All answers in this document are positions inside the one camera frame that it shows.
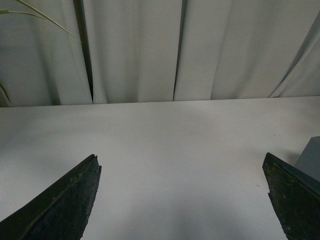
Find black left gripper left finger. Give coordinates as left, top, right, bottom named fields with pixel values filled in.
left=0, top=154, right=102, bottom=240

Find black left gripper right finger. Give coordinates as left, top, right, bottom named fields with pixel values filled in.
left=262, top=152, right=320, bottom=240

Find gray base block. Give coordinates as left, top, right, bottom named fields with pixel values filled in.
left=294, top=136, right=320, bottom=182

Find white curtain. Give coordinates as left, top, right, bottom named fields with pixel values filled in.
left=0, top=0, right=320, bottom=107

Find green plant leaves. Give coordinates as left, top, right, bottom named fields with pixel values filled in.
left=0, top=0, right=82, bottom=103

